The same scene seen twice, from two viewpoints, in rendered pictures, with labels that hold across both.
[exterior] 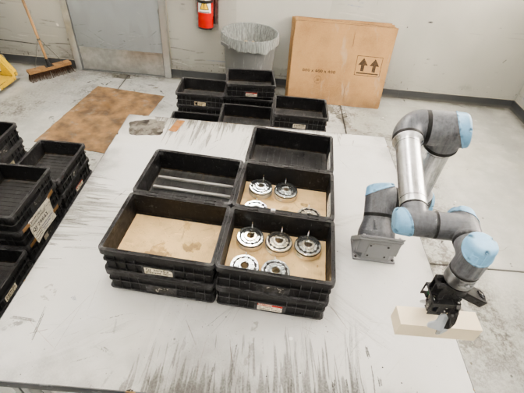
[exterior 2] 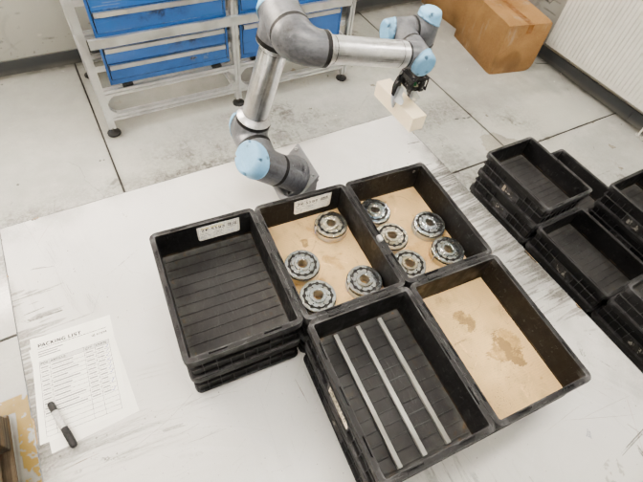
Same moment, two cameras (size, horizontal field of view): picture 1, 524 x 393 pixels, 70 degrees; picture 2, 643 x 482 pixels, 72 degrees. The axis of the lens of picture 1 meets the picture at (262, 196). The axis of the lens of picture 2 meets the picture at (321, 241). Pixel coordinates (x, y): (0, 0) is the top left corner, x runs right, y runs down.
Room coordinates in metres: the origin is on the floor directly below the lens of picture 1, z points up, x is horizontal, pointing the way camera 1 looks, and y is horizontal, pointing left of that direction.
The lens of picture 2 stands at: (1.63, 0.50, 1.92)
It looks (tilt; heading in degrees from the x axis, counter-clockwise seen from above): 53 degrees down; 235
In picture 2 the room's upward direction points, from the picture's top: 9 degrees clockwise
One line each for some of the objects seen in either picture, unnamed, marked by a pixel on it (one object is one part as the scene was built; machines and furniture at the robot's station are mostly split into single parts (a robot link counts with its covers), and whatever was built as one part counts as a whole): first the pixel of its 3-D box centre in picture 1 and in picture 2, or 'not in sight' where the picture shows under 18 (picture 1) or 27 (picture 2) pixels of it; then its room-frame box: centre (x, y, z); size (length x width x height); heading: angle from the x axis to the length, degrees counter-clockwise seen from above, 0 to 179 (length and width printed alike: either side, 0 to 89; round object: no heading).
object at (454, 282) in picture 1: (461, 277); not in sight; (0.62, -0.53, 1.16); 0.08 x 0.08 x 0.05
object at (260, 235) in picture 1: (250, 236); (409, 264); (0.96, 0.03, 0.86); 0.10 x 0.10 x 0.01
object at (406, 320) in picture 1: (434, 323); (399, 104); (0.63, -0.56, 0.93); 0.24 x 0.06 x 0.06; 91
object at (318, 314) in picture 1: (274, 271); not in sight; (0.89, -0.08, 0.76); 0.40 x 0.30 x 0.12; 86
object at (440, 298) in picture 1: (445, 293); (414, 72); (0.62, -0.53, 1.08); 0.09 x 0.08 x 0.12; 91
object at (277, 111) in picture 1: (296, 132); not in sight; (2.54, -0.22, 0.37); 0.40 x 0.30 x 0.45; 91
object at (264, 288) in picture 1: (277, 253); (410, 229); (0.89, -0.08, 0.87); 0.40 x 0.30 x 0.11; 86
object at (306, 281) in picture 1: (278, 244); (414, 218); (0.89, -0.08, 0.92); 0.40 x 0.30 x 0.02; 86
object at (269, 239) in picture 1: (278, 241); (391, 235); (0.95, -0.08, 0.86); 0.10 x 0.10 x 0.01
